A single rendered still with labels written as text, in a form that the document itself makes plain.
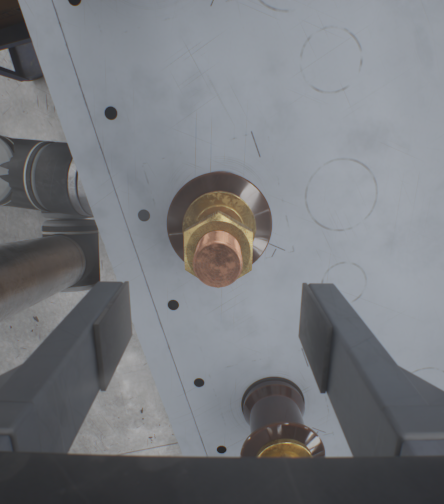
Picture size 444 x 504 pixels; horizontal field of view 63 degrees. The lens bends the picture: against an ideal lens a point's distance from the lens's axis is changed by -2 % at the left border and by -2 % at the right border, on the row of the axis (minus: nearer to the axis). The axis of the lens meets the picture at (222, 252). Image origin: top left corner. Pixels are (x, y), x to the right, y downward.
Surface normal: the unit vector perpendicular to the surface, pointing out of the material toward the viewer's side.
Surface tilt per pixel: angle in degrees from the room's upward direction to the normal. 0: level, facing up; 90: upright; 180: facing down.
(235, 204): 0
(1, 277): 94
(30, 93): 0
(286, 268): 0
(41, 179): 12
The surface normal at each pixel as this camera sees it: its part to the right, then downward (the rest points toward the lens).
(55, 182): -0.21, 0.21
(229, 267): 0.00, 0.28
